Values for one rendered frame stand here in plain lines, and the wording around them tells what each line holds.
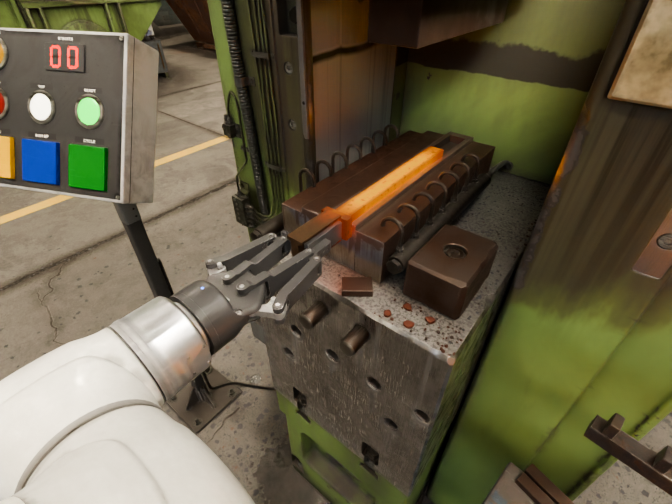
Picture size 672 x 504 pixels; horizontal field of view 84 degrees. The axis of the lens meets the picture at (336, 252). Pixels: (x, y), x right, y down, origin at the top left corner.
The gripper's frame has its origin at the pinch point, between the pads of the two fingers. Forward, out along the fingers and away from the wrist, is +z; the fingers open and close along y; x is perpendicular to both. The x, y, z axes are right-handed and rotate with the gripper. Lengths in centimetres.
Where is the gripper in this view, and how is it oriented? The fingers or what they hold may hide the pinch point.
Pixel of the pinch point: (317, 237)
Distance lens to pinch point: 51.1
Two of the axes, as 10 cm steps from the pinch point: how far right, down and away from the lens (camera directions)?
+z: 6.2, -4.9, 6.1
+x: 0.0, -7.8, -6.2
